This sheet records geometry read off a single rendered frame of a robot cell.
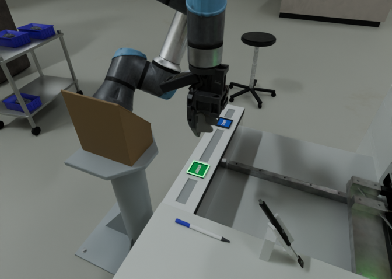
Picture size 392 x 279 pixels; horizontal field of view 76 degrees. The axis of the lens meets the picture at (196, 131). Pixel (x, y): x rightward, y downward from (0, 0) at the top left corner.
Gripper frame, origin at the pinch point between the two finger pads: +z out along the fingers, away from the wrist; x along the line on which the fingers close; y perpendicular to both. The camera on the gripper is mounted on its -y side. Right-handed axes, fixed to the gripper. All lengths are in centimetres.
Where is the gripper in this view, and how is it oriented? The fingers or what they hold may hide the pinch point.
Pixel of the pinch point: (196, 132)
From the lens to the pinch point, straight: 68.4
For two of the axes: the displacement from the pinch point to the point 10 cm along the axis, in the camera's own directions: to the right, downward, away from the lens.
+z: 0.0, 7.8, 6.2
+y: 9.2, 2.4, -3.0
